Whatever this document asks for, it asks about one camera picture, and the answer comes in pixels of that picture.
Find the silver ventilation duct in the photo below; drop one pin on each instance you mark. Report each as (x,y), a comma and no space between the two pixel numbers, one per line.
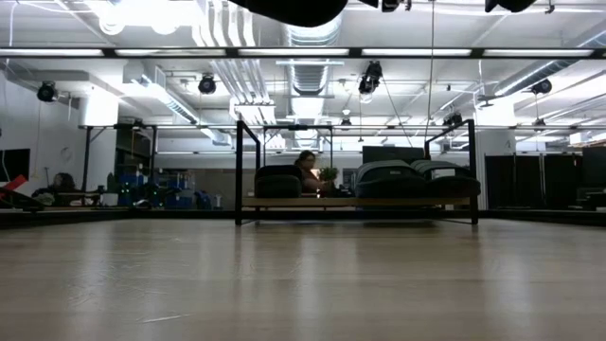
(310,71)

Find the black ceiling-hung device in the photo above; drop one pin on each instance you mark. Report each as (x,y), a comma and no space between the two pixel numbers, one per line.
(47,91)
(370,78)
(541,87)
(207,85)
(453,120)

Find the small green potted plant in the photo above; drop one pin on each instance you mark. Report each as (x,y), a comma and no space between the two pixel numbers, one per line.
(329,174)

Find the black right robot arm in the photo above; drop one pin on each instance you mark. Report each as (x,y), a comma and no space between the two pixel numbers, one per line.
(511,5)

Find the blue parts bin rack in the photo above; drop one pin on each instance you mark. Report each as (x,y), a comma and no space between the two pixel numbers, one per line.
(182,192)

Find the cluttered background desk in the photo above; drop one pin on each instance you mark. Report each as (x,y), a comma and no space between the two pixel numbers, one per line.
(90,196)

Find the black partition panels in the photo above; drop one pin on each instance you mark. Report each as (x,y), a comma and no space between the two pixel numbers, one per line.
(530,180)

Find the black monitor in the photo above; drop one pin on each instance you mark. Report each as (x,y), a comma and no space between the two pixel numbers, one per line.
(393,152)

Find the wooden shelf black metal frame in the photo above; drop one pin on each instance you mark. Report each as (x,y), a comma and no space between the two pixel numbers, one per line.
(303,202)

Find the black bin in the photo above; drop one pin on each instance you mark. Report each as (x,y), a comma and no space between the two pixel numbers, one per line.
(452,184)

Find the white ceiling pipes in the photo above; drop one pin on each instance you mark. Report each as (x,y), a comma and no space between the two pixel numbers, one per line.
(241,71)

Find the black background rig frame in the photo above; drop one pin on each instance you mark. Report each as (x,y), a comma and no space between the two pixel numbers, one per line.
(86,156)
(298,127)

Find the red flat object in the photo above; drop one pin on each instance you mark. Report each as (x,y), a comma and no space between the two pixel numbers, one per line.
(13,185)

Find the person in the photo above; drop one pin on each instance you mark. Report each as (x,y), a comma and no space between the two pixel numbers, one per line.
(62,182)
(308,170)

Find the black cabinet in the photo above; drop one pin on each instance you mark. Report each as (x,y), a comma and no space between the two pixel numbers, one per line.
(594,175)

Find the black wall screen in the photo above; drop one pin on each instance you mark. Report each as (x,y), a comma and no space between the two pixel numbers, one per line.
(14,165)

